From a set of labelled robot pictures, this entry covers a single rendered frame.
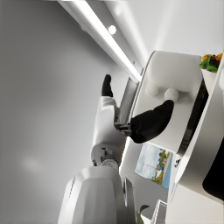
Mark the long ceiling light strip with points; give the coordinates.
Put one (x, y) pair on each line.
(102, 35)

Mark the landscape wall picture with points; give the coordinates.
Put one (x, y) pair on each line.
(154, 164)

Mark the pale air fryer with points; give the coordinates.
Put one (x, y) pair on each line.
(175, 73)

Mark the pale air fryer drawer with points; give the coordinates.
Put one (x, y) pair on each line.
(198, 151)

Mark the round ceiling spot light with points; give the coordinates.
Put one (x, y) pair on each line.
(111, 29)

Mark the green potted plant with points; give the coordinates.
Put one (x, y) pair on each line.
(140, 215)

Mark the white plate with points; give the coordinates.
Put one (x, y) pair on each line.
(210, 80)

